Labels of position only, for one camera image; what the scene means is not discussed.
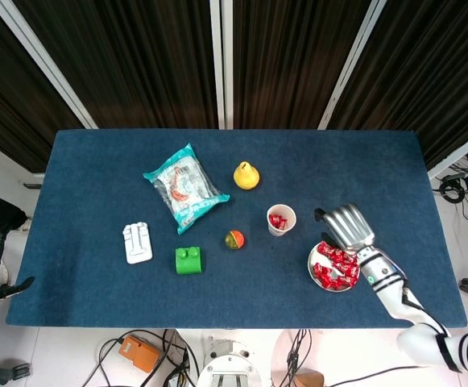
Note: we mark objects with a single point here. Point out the yellow toy pear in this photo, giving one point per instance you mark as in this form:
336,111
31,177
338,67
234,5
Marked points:
246,179

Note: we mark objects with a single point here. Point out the white plastic block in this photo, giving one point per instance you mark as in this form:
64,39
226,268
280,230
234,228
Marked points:
137,254

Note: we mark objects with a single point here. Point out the orange box device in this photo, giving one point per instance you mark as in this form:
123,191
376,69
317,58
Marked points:
139,354

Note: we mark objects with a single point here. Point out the round metal plate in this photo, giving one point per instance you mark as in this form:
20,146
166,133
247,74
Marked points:
315,258

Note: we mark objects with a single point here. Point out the green orange ball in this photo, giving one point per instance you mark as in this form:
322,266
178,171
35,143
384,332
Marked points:
234,240

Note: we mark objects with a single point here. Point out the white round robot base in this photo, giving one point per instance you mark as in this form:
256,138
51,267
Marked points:
227,367

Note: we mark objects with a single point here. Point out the brown wooden object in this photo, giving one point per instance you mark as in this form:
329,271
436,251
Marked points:
309,381

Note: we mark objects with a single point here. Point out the blue velvet table cloth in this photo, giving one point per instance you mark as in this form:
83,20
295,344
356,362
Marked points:
217,290

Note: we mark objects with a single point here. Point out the red candy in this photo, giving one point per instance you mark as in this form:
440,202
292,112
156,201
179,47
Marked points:
326,249
283,223
340,255
345,282
319,270
352,271
274,219
330,284

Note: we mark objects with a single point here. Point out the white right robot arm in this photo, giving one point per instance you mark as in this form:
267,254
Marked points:
382,274

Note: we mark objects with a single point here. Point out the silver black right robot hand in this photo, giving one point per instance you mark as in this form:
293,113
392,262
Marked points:
350,227

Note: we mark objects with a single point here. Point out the dark brown pleated curtain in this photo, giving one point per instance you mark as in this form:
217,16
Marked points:
290,60
427,72
137,60
8,80

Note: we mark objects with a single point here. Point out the white frame rail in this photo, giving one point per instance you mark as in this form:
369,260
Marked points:
8,158
459,154

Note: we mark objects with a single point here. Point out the black clamp tool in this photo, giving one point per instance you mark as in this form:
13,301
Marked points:
0,373

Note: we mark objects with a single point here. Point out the white paper cup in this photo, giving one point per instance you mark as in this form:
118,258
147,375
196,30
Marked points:
278,233

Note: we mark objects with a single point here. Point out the white frame post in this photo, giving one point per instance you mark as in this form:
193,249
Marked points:
350,64
229,64
45,64
217,64

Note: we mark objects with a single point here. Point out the green building block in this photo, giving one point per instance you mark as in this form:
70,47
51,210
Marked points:
189,266

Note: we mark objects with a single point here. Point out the teal clear snack bag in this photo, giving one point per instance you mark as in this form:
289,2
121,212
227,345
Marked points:
185,189

